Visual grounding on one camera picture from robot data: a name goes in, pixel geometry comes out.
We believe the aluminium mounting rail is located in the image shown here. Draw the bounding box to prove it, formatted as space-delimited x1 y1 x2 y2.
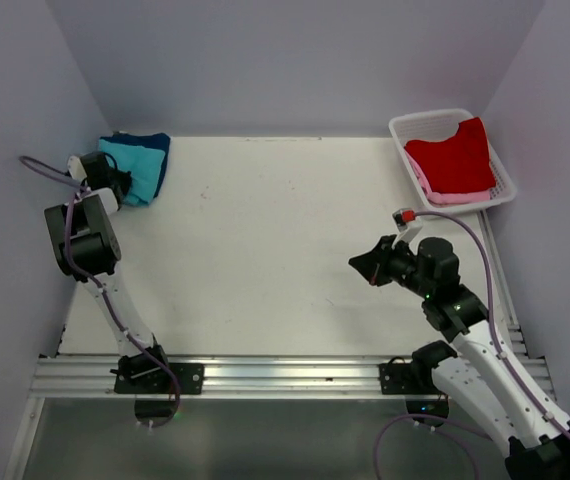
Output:
28 212 556 401

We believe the folded navy blue t shirt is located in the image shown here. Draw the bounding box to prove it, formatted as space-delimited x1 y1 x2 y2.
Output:
97 131 172 204

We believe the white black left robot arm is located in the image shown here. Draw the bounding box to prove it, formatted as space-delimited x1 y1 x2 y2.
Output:
44 152 173 393

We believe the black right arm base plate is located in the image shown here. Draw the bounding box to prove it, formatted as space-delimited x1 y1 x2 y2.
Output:
378 357 441 396

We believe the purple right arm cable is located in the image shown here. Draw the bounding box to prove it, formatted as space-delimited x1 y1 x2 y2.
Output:
373 209 570 480

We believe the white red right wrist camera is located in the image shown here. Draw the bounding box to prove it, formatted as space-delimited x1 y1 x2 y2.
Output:
392 209 422 247

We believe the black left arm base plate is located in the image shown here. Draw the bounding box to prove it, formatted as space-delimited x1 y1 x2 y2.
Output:
110 354 205 395

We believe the turquoise t shirt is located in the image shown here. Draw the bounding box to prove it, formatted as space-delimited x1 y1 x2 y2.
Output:
97 137 167 206

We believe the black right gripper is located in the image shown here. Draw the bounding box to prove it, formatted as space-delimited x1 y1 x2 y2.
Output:
349 234 434 299

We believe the pink t shirt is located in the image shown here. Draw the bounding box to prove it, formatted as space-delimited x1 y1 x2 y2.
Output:
407 153 491 206

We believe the red t shirt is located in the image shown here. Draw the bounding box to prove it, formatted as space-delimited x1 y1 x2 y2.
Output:
405 117 496 193

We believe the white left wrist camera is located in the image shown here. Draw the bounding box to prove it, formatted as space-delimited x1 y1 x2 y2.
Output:
67 155 87 182

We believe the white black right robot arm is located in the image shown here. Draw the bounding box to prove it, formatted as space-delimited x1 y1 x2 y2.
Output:
348 236 570 479

